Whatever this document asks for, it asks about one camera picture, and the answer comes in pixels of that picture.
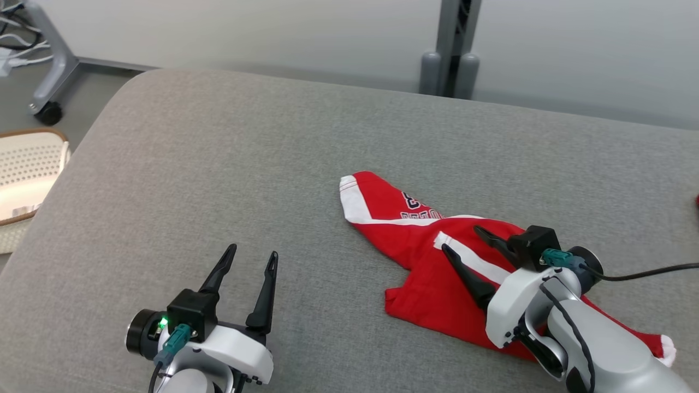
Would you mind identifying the grey fabric sofa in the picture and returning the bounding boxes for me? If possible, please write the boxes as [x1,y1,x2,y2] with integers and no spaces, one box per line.
[0,68,699,393]

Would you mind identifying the cream perforated laundry basket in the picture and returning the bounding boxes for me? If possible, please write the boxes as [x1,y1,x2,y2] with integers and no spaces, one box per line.
[0,127,72,255]

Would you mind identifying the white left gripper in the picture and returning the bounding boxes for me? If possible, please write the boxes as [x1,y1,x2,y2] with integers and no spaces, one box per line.
[126,243,280,386]

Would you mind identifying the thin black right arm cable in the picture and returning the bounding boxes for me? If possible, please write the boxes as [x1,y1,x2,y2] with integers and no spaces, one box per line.
[538,281,597,393]

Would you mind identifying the white power cable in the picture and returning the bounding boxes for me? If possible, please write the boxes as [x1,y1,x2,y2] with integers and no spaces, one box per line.
[0,32,55,69]

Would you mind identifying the right camera cable teal plug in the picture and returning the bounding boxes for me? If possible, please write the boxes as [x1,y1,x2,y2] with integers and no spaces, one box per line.
[542,248,699,282]

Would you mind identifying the left camera cable teal plug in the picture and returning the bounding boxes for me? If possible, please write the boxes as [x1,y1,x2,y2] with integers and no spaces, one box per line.
[147,324,193,393]

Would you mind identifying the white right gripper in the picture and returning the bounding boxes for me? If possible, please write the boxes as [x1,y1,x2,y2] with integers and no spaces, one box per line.
[441,224,605,350]

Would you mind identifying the camera cable teal plug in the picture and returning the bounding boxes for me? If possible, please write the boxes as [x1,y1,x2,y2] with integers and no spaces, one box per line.
[147,324,193,393]
[542,248,699,282]

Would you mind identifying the grey partition post twin feet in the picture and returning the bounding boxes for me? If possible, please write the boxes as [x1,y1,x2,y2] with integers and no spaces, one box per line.
[419,0,482,100]

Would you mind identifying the black cable bundle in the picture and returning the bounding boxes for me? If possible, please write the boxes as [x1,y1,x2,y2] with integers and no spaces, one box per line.
[0,0,44,53]

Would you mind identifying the red white sports garment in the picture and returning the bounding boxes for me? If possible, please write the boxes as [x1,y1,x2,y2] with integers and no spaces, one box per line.
[339,171,678,367]

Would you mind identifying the grey partition frame with caster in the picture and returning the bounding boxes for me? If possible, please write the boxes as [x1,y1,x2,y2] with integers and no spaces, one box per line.
[25,0,159,127]

